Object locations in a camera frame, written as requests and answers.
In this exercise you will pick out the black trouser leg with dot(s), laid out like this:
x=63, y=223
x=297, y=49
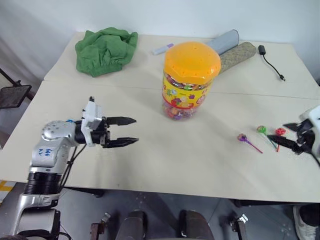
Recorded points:
x=310, y=213

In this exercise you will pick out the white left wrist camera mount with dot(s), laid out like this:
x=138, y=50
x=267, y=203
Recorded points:
x=91, y=117

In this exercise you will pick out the red lollipop with red stick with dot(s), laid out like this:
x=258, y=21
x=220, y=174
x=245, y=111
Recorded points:
x=280, y=131

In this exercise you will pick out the white sneaker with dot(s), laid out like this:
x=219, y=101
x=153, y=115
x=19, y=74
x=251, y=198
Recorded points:
x=303, y=230

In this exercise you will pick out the black table frame bar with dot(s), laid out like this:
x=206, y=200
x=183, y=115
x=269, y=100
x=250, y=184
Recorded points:
x=85, y=192
x=265, y=203

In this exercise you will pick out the green lollipop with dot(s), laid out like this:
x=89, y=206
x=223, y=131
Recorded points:
x=261, y=129

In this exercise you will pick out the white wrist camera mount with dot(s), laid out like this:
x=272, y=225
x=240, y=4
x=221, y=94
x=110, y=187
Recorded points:
x=91, y=117
x=313, y=115

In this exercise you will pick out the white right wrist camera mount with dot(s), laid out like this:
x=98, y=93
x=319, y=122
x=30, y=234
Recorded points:
x=313, y=115

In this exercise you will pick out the crumpled green cloth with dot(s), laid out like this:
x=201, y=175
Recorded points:
x=105, y=50

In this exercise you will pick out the purple lollipop with pink stick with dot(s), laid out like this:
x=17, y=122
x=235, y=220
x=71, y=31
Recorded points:
x=242, y=137

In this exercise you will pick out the white marker with purple cap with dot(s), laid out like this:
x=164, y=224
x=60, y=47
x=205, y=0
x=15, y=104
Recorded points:
x=162, y=49

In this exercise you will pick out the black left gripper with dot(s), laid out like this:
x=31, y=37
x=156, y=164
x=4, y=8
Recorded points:
x=103, y=136

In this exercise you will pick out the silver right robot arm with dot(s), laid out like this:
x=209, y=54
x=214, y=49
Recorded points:
x=317, y=145

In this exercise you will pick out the speckled beige roll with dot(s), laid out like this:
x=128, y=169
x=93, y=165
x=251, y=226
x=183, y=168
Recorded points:
x=237, y=56

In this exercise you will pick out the metal bracket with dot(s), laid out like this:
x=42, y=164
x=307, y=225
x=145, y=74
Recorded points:
x=240, y=225
x=100, y=225

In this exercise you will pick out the grey rolled pouch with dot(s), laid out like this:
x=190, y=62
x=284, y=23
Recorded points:
x=223, y=42

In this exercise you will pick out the black stand rod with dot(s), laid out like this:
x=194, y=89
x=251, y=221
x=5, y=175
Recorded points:
x=8, y=77

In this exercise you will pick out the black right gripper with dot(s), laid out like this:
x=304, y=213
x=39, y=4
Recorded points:
x=306, y=135

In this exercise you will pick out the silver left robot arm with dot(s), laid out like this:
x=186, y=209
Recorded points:
x=50, y=147

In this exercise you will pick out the dark rounded shape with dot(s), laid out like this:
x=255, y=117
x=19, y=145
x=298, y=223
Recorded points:
x=136, y=225
x=197, y=226

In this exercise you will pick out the lollipop jar with orange lid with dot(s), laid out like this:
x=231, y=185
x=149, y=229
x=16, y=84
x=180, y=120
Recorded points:
x=190, y=60

